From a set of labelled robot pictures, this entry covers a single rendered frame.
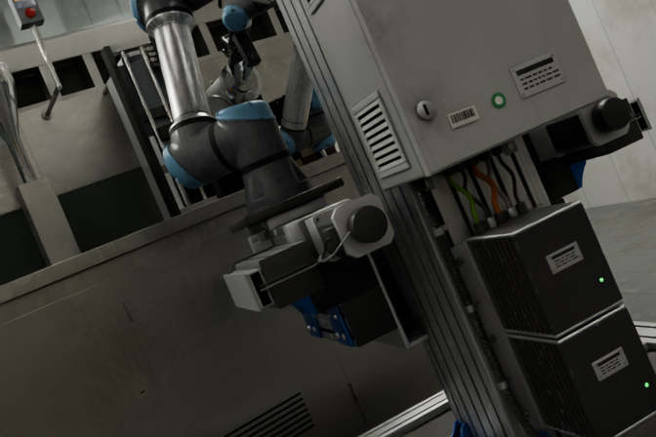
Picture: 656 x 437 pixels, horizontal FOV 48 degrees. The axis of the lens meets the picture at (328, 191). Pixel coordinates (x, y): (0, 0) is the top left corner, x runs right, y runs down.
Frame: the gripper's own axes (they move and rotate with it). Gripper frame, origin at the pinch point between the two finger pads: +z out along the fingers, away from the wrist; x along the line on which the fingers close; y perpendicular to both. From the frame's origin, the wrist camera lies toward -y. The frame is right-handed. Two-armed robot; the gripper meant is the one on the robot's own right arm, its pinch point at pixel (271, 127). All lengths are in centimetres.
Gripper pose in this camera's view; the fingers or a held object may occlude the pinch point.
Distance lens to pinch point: 252.4
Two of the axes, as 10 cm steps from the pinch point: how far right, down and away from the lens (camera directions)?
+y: -3.7, -9.3, -0.5
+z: -4.6, 1.3, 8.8
